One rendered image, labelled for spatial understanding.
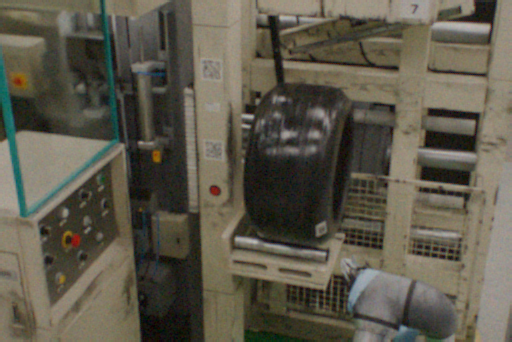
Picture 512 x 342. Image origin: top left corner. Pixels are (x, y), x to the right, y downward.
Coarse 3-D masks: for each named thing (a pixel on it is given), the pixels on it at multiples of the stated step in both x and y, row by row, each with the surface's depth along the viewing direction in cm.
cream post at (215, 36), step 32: (192, 0) 228; (224, 0) 224; (192, 32) 233; (224, 32) 229; (224, 64) 234; (224, 96) 238; (224, 128) 244; (224, 160) 249; (224, 192) 254; (224, 224) 260; (224, 288) 273; (224, 320) 279
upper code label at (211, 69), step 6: (204, 60) 235; (210, 60) 234; (216, 60) 234; (204, 66) 236; (210, 66) 235; (216, 66) 235; (204, 72) 237; (210, 72) 236; (216, 72) 236; (204, 78) 238; (210, 78) 237; (216, 78) 236
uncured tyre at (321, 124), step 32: (288, 96) 233; (320, 96) 232; (256, 128) 229; (288, 128) 225; (320, 128) 223; (352, 128) 258; (256, 160) 226; (288, 160) 223; (320, 160) 221; (256, 192) 228; (288, 192) 224; (320, 192) 223; (256, 224) 237; (288, 224) 231
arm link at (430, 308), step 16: (416, 288) 169; (432, 288) 170; (416, 304) 167; (432, 304) 167; (448, 304) 170; (416, 320) 167; (432, 320) 167; (448, 320) 169; (432, 336) 173; (448, 336) 174
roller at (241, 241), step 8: (240, 240) 252; (248, 240) 252; (256, 240) 251; (264, 240) 251; (272, 240) 251; (248, 248) 253; (256, 248) 251; (264, 248) 250; (272, 248) 249; (280, 248) 248; (288, 248) 248; (296, 248) 247; (304, 248) 246; (312, 248) 246; (320, 248) 246; (296, 256) 248; (304, 256) 246; (312, 256) 245; (320, 256) 244; (328, 256) 245
